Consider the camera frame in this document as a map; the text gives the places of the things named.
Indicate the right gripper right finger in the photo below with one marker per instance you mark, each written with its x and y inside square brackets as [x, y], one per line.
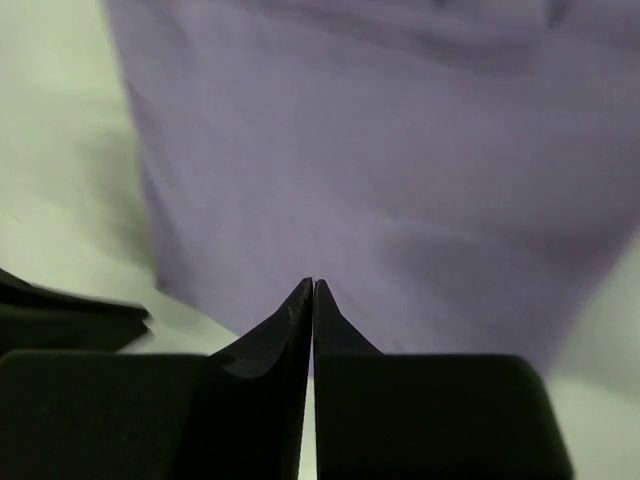
[469, 416]

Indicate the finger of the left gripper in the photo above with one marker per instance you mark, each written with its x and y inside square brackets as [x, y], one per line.
[34, 317]

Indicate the lavender t shirt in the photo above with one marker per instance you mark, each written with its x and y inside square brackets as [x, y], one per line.
[463, 174]

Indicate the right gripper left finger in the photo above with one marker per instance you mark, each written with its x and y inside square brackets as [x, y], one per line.
[234, 414]

